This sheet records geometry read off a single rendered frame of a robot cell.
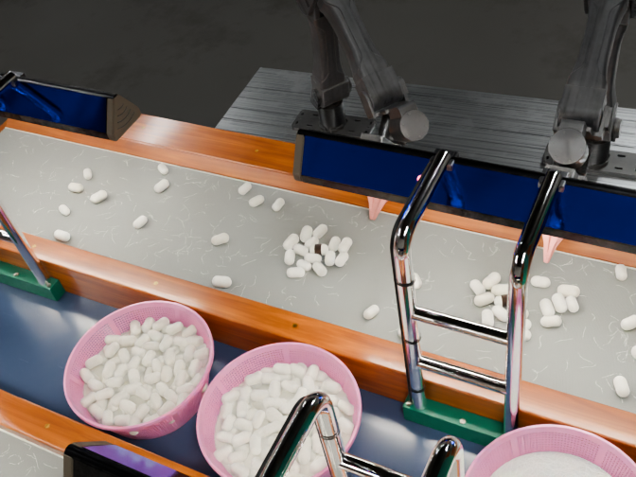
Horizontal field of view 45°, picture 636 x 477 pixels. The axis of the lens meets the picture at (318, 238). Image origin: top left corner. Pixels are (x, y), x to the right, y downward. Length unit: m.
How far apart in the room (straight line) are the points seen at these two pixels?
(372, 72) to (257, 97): 0.60
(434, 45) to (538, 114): 1.53
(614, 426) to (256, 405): 0.56
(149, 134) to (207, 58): 1.73
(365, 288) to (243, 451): 0.37
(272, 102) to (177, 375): 0.88
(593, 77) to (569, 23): 2.10
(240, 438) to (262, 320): 0.22
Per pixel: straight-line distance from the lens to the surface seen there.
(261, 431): 1.28
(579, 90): 1.36
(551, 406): 1.23
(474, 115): 1.86
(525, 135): 1.81
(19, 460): 1.41
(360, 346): 1.30
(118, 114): 1.37
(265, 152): 1.69
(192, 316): 1.42
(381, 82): 1.49
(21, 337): 1.66
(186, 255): 1.56
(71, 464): 0.90
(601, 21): 1.41
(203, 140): 1.78
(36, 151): 1.99
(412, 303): 1.06
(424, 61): 3.26
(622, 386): 1.27
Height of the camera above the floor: 1.82
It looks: 45 degrees down
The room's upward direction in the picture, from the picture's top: 13 degrees counter-clockwise
